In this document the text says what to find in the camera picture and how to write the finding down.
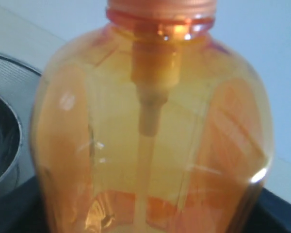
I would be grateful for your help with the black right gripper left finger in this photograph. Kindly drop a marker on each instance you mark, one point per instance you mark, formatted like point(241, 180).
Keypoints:
point(22, 210)

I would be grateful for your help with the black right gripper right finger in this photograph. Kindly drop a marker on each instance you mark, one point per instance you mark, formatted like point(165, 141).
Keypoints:
point(271, 214)

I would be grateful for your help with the orange pump soap bottle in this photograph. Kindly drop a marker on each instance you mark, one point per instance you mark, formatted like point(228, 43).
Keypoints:
point(150, 125)

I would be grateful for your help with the small stainless steel bowl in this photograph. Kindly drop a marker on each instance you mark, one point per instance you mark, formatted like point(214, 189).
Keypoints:
point(10, 147)

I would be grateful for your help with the steel mesh strainer bowl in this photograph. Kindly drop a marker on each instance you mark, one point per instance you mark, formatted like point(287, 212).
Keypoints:
point(18, 83)

